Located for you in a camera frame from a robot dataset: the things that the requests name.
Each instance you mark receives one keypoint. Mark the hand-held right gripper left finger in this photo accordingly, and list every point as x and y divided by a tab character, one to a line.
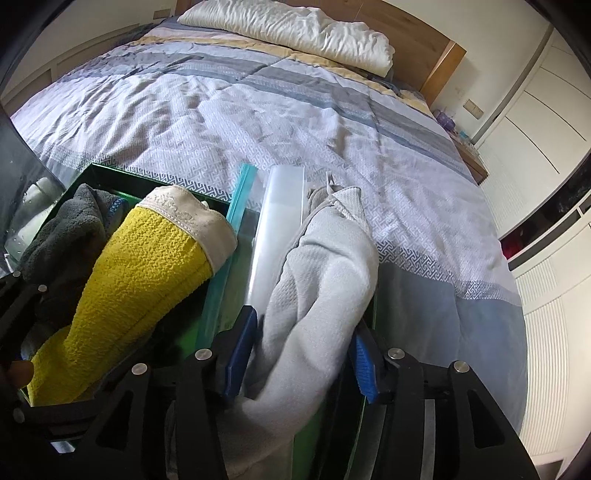
238	355

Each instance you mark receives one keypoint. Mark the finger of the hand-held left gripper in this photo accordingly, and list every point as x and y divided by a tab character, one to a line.
18	295
117	210

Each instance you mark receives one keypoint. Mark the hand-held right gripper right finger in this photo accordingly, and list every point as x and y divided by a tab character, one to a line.
364	369

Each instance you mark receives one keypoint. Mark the green tray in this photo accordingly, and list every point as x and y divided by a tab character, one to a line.
182	330

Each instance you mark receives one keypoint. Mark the light grey sock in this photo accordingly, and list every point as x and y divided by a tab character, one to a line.
314	300

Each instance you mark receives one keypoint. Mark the clear zip bag teal zipper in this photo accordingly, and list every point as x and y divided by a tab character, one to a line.
231	217

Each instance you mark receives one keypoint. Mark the person's left hand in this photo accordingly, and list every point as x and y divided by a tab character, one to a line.
21	374

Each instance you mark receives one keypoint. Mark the white radiator cover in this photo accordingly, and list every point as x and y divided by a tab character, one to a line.
92	55

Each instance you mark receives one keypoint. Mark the wooden nightstand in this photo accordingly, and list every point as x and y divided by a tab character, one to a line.
473	164

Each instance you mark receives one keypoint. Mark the white pillow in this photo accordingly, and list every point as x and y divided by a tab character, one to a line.
295	32

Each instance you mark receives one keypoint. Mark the white wardrobe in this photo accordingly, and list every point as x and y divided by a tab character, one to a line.
545	184

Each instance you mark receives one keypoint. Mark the purple bottles clutter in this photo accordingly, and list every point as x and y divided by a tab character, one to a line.
455	127

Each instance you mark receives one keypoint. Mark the wooden headboard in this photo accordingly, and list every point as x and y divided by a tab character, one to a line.
438	64

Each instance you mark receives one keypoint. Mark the beige wall socket panel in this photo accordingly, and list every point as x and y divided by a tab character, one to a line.
473	108
161	13

